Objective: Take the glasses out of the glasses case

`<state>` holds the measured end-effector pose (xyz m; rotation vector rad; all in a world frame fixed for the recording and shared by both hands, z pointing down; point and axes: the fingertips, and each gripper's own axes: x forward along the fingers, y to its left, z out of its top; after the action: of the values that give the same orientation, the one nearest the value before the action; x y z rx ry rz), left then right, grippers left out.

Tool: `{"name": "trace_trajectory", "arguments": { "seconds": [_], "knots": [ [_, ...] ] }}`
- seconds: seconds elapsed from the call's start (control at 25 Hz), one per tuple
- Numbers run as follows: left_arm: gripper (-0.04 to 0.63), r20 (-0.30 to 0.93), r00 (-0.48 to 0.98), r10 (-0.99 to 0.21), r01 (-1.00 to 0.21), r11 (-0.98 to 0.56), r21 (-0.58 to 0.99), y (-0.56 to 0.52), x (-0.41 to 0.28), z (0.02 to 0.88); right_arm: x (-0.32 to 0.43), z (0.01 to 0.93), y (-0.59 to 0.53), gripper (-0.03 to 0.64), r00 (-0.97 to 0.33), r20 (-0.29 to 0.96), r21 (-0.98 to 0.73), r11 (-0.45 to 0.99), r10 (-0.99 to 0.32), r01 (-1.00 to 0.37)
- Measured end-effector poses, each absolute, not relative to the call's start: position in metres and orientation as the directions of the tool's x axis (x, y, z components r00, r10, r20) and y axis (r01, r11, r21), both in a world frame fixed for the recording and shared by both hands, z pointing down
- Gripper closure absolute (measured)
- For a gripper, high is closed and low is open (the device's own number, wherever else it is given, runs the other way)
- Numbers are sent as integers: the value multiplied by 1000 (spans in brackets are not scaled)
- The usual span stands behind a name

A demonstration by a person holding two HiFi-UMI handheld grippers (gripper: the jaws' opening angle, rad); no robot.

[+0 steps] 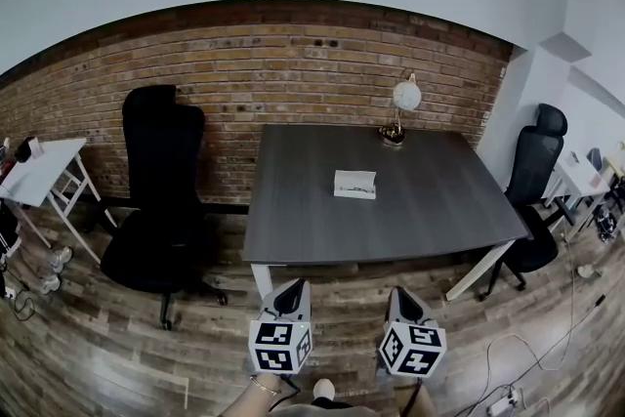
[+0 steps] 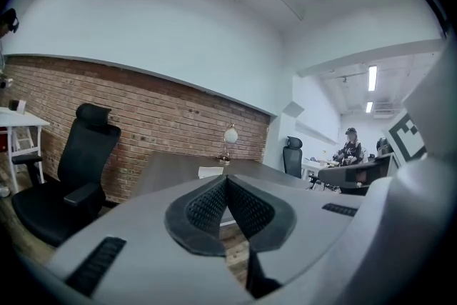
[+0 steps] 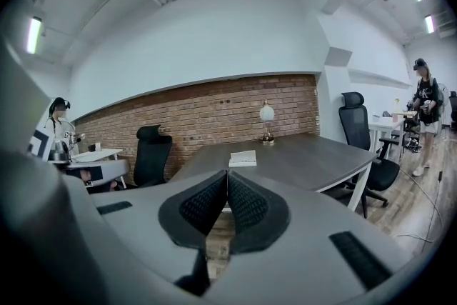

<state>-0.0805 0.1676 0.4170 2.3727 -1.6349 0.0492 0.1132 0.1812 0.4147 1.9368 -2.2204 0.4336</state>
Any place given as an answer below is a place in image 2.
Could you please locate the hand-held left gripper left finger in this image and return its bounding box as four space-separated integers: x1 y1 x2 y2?
46 174 251 305

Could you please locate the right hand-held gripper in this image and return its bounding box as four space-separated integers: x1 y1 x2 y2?
351 32 457 301

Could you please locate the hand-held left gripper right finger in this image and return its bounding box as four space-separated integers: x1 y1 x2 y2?
226 174 366 299

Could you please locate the white desk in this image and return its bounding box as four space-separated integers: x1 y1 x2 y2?
301 156 340 180

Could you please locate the black mesh office chair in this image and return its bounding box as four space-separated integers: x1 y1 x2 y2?
282 135 304 179

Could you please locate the large black office chair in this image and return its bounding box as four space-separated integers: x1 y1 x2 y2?
10 102 122 248

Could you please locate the white card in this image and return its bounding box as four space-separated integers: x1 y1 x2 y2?
197 165 226 180

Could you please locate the desk lamp with white globe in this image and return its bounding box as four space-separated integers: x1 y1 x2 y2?
216 124 239 166

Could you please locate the long ceiling light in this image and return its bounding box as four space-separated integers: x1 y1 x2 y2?
367 64 378 92

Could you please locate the white table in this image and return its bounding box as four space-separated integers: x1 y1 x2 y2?
0 106 51 192

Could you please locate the small box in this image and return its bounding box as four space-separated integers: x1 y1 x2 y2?
8 99 27 115

